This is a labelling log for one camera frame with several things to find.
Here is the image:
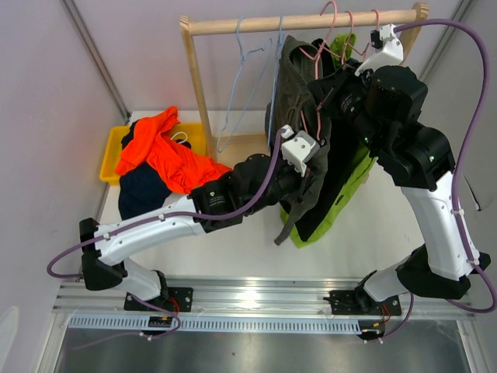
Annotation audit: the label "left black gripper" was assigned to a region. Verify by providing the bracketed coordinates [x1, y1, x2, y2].
[245, 148, 321, 216]

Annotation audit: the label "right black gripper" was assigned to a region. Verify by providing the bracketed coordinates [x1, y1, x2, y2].
[309, 58, 388, 153]

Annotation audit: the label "pink hanger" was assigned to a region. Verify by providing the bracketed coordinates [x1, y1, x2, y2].
[360, 9, 380, 61]
[297, 0, 339, 147]
[328, 11, 370, 70]

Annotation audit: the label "dark olive shorts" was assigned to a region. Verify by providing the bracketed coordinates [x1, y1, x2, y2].
[265, 35, 331, 245]

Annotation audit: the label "light blue hanger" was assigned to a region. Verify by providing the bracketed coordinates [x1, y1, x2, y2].
[267, 14, 283, 151]
[215, 16, 273, 154]

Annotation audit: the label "orange mesh shorts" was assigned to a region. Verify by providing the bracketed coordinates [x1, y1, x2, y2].
[115, 106, 231, 194]

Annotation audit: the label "navy blue shorts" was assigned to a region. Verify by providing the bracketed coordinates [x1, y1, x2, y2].
[118, 122, 193, 221]

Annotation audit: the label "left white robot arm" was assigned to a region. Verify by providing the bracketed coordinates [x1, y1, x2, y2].
[80, 154, 310, 311]

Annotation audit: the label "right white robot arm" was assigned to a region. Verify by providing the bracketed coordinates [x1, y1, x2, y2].
[308, 66, 491, 314]

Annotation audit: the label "black shorts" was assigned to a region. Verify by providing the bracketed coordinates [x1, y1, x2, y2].
[290, 39, 375, 248]

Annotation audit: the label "lime green shorts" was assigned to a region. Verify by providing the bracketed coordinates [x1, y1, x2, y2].
[266, 36, 376, 248]

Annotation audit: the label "wooden clothes rack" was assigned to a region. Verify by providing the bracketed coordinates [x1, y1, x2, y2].
[178, 2, 430, 156]

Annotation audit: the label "yellow plastic tray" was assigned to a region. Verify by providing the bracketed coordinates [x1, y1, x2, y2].
[99, 122, 207, 186]

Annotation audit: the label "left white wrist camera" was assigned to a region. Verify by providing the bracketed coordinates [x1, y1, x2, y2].
[280, 125, 320, 178]

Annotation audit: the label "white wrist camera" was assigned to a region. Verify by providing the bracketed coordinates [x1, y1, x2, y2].
[354, 23, 404, 77]
[280, 125, 320, 178]

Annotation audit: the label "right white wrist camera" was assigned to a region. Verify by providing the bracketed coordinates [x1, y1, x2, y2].
[354, 23, 404, 77]

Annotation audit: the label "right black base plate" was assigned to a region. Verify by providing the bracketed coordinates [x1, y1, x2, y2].
[322, 290, 402, 316]

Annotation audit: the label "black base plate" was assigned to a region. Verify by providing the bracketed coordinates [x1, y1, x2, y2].
[322, 290, 402, 316]
[123, 287, 194, 312]

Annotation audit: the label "aluminium mounting rail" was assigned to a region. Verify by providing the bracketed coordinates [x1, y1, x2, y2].
[52, 274, 475, 320]

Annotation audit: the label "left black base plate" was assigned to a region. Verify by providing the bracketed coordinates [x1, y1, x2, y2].
[123, 287, 194, 312]

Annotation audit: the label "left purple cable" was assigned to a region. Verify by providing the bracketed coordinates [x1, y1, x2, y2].
[46, 127, 290, 279]

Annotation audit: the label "purple cable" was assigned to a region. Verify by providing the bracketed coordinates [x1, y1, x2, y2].
[394, 18, 497, 314]
[46, 127, 290, 279]

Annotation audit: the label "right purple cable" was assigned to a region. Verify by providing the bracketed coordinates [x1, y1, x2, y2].
[394, 18, 497, 314]

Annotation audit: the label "slotted grey cable duct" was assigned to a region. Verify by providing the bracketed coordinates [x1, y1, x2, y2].
[68, 314, 381, 335]

